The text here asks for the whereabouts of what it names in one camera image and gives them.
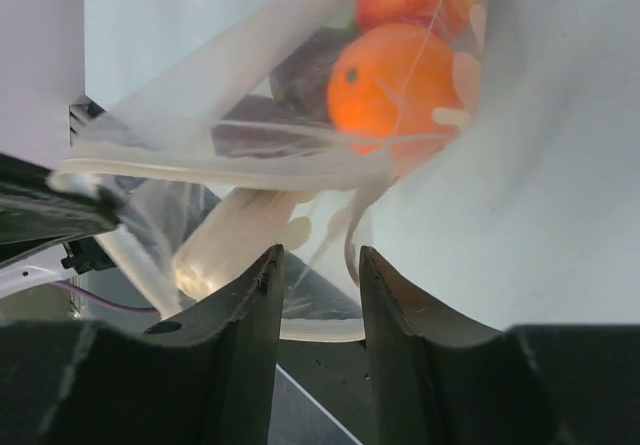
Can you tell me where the dark purple fake fruit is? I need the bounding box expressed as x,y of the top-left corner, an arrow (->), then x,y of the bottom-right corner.
211,95 -> 326,157
269,27 -> 360,123

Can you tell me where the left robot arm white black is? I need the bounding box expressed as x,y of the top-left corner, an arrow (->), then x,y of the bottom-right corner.
1,154 -> 119,297

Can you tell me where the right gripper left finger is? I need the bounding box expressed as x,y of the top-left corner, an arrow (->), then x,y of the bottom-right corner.
1,245 -> 284,444

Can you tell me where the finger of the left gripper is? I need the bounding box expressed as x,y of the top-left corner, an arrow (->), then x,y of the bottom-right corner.
1,154 -> 119,244

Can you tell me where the fake green onion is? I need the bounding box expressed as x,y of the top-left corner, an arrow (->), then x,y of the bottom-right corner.
173,187 -> 311,301

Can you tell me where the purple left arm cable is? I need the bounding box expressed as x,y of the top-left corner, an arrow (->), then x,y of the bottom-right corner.
52,279 -> 159,315

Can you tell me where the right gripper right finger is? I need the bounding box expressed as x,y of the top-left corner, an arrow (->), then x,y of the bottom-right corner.
359,247 -> 639,444

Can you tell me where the orange fake tangerine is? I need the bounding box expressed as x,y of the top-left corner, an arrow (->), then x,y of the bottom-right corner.
326,22 -> 464,155

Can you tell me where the clear zip top bag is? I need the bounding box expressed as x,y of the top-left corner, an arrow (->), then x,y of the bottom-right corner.
48,0 -> 487,343

